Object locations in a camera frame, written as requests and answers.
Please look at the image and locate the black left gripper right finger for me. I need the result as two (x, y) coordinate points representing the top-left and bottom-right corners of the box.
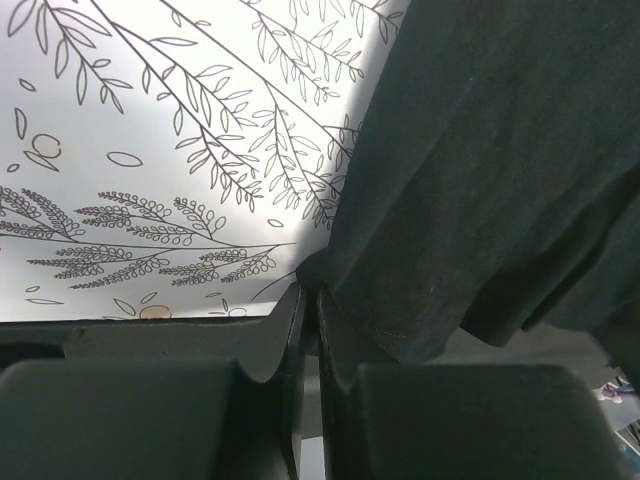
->
(317, 290), (634, 479)

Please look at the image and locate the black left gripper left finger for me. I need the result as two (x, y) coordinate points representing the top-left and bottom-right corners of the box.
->
(1, 284), (306, 479)

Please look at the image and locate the black t-shirt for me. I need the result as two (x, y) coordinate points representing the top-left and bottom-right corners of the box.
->
(297, 1), (639, 362)

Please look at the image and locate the floral table mat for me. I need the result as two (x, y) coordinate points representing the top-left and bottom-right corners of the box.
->
(1, 1), (408, 322)

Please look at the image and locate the aluminium frame rail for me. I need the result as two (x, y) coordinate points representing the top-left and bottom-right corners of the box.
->
(0, 315), (621, 436)

